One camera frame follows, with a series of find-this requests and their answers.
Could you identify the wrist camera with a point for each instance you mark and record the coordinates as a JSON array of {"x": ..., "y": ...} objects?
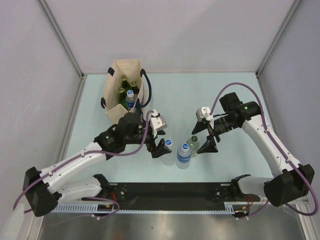
[
  {"x": 157, "y": 122},
  {"x": 204, "y": 116}
]

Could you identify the green glass bottle front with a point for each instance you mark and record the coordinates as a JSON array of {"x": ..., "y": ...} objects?
[{"x": 122, "y": 93}]

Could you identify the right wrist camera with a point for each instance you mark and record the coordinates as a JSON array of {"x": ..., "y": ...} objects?
[{"x": 204, "y": 116}]

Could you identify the blue label water bottle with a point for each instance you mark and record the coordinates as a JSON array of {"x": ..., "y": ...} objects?
[
  {"x": 130, "y": 99},
  {"x": 184, "y": 154}
]

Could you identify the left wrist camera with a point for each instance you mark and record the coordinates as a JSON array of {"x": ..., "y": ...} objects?
[{"x": 157, "y": 122}]

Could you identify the clear glass bottle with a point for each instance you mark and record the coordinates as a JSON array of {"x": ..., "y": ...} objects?
[{"x": 194, "y": 145}]

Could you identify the green glass bottle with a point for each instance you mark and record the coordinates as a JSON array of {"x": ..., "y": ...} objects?
[
  {"x": 122, "y": 93},
  {"x": 124, "y": 83}
]

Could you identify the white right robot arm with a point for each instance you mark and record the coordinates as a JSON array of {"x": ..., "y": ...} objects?
[{"x": 290, "y": 179}]

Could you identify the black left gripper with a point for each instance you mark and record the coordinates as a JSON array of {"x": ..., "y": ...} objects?
[{"x": 160, "y": 149}]

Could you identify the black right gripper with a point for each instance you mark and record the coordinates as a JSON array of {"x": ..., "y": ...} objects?
[{"x": 209, "y": 146}]

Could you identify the beige canvas tote bag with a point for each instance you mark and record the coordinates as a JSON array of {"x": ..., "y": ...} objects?
[{"x": 132, "y": 70}]

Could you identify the clear plastic water bottle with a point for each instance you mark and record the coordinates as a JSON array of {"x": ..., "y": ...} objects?
[{"x": 168, "y": 159}]

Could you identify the white cable duct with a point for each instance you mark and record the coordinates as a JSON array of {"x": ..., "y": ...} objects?
[{"x": 97, "y": 208}]

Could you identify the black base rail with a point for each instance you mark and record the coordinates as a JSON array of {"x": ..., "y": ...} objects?
[{"x": 214, "y": 191}]

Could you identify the green bottle red label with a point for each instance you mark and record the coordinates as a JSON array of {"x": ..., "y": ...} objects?
[{"x": 134, "y": 87}]

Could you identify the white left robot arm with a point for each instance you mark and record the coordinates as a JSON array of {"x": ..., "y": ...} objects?
[{"x": 45, "y": 189}]

